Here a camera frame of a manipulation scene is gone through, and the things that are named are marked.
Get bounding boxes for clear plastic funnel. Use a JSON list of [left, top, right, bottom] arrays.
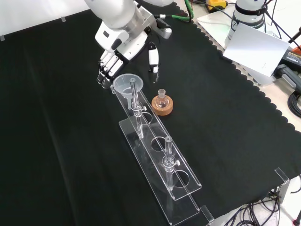
[[112, 73, 144, 110]]

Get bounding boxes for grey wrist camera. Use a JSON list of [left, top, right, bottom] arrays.
[[140, 6, 172, 40]]

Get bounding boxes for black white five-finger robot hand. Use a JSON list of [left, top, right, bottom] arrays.
[[95, 23, 160, 90]]

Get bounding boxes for black cloth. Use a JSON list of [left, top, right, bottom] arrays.
[[0, 2, 301, 226]]

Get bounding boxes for green cable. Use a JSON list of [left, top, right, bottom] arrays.
[[159, 0, 196, 23]]

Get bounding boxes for yellow stop button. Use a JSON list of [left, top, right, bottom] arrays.
[[206, 0, 229, 13]]

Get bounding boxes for black cable bundle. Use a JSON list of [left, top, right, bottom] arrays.
[[231, 194, 284, 226]]

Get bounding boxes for cork ring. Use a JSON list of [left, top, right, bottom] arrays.
[[151, 94, 174, 117]]

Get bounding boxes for clear cloth clip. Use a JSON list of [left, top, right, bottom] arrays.
[[199, 205, 215, 224], [274, 167, 290, 187]]

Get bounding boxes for coiled black cable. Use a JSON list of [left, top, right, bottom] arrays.
[[288, 90, 301, 118]]

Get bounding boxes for black power adapter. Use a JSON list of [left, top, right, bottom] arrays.
[[281, 47, 301, 69]]

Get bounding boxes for pale board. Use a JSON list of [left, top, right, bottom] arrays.
[[222, 22, 291, 77]]

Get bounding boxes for clear acrylic funnel stand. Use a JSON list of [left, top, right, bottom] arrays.
[[110, 77, 203, 226]]

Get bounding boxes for small round-bottom glass flask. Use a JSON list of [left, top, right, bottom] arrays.
[[155, 89, 169, 109]]

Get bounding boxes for grey handle tool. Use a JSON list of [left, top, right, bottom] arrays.
[[275, 65, 301, 90]]

